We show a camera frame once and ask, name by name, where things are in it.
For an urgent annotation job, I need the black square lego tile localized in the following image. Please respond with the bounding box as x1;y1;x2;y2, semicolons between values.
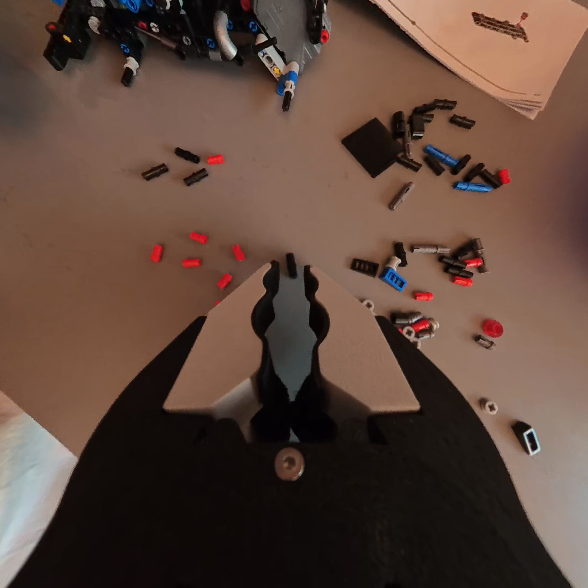
341;117;407;179

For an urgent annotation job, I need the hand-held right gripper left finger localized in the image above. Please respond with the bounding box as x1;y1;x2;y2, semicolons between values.
162;261;281;438

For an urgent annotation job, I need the pile of small lego pieces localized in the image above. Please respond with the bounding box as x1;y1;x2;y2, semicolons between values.
390;98;513;212
349;236;497;354

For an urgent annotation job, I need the lego instruction booklet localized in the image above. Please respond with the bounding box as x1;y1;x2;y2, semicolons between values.
367;0;588;121

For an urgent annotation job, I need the black white lego slope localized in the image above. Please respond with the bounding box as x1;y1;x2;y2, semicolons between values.
511;420;542;456

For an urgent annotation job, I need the blue grille lego brick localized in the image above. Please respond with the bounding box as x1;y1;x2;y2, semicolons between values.
379;266;408;292

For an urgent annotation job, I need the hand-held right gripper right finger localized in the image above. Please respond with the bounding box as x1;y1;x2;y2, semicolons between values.
303;265;422;424

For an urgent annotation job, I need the partly built lego truck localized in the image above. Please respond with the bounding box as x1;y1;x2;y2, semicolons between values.
42;0;331;113

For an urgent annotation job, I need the cluster of red lego pins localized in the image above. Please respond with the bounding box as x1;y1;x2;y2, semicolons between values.
149;231;246;307

